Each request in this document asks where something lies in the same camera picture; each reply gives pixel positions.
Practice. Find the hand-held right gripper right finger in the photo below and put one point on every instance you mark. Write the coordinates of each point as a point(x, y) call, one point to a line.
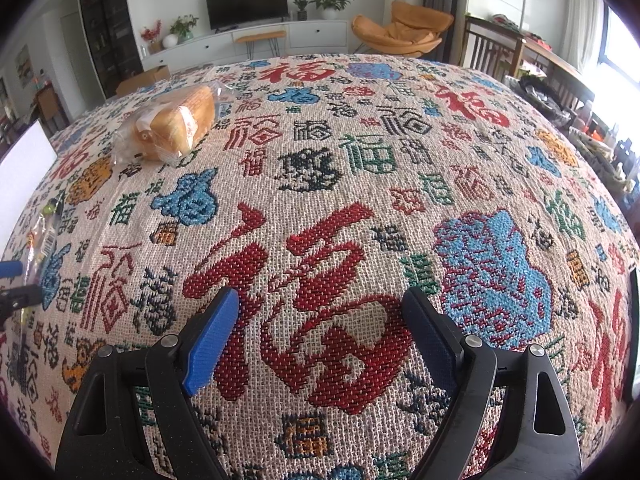
point(432, 330)

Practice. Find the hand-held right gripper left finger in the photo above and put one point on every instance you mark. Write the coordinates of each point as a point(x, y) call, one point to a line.
point(212, 340)

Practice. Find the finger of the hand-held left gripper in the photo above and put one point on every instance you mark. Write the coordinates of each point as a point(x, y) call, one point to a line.
point(11, 268)
point(20, 297)

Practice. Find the clear silver snack packet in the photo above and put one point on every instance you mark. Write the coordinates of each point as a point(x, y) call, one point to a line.
point(45, 240)

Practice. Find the long white cardboard box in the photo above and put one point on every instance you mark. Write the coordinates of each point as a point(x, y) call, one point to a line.
point(22, 175)

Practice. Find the printed woven blanket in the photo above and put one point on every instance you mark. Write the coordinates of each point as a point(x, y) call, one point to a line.
point(350, 185)

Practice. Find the small wooden cabinet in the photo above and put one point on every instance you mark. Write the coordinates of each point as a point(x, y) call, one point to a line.
point(47, 102)

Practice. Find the bread in clear bag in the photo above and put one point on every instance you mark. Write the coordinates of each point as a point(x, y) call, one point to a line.
point(175, 120)

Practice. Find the brown cardboard box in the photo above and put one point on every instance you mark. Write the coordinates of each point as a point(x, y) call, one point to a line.
point(142, 80)

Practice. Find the pile of assorted household things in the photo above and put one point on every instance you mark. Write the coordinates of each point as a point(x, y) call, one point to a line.
point(585, 130)

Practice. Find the tall black cabinet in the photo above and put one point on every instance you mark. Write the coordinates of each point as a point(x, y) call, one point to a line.
point(110, 25)

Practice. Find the red flowers in vase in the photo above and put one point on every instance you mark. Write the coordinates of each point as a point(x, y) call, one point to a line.
point(151, 35)

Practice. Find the white round vase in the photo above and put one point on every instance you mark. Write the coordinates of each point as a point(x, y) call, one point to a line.
point(170, 41)

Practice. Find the dark wooden chair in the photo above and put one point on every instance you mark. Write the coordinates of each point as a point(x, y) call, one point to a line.
point(492, 50)

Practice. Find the wooden side desk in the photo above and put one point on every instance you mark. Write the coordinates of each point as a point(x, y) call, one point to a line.
point(560, 67)

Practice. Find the leafy potted plant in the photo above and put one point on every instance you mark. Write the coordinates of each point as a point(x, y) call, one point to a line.
point(184, 27)

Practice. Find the orange lounge chair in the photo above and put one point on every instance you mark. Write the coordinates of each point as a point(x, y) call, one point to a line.
point(395, 30)

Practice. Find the wooden stool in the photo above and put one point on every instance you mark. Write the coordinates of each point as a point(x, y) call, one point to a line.
point(260, 36)

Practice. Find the white television cabinet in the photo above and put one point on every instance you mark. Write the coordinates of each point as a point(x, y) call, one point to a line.
point(310, 35)

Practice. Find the flat screen television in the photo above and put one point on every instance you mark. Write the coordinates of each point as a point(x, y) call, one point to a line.
point(247, 4)

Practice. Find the small plant in dark pot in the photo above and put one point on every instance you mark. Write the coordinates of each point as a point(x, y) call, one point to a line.
point(301, 10)

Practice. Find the large potted green plant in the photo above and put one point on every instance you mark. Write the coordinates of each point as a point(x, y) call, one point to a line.
point(330, 2)

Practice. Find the white sheer curtain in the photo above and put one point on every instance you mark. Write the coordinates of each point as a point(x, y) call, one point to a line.
point(582, 20)

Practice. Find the framed wall picture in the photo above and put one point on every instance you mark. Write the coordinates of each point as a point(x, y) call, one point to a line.
point(23, 65)

